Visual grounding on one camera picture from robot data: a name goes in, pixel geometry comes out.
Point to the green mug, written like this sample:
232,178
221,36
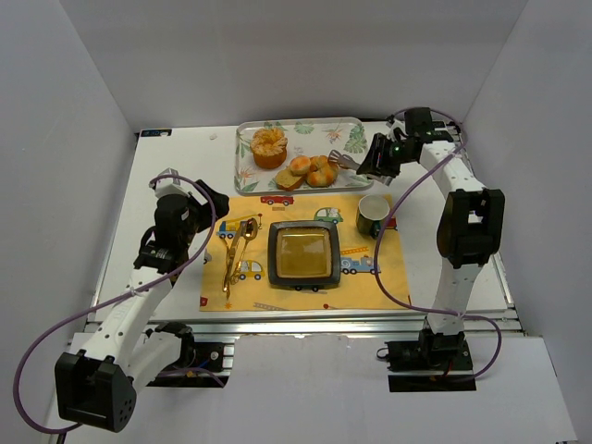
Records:
372,212

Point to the twisted ring bread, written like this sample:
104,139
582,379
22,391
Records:
322,173

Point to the metal serving tongs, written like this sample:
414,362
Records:
346,162

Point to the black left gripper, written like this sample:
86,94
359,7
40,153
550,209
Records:
212,203

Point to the gold spoon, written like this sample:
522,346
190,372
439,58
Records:
251,232

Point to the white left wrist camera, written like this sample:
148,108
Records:
168,183

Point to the gold knife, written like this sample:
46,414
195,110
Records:
240,231

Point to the floral serving tray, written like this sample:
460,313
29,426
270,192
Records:
306,136

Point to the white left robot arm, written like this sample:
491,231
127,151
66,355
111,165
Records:
99,384

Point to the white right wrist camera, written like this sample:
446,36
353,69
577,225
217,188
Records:
396,130

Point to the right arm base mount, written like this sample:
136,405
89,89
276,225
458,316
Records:
431,363

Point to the sliced bread piece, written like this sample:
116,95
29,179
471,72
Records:
286,180

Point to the gold fork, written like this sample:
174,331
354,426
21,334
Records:
230,257

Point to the sugar-topped round cake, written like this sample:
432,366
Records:
269,148

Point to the dark square plate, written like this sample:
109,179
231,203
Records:
303,255

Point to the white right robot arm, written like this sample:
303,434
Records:
469,230

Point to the yellow vehicle-print placemat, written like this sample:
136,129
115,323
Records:
366,266

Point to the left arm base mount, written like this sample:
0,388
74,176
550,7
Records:
203,358

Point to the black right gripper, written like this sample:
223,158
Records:
382,157

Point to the small round bun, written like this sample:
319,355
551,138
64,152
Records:
300,165

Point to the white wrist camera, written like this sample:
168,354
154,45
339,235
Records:
396,130
168,183

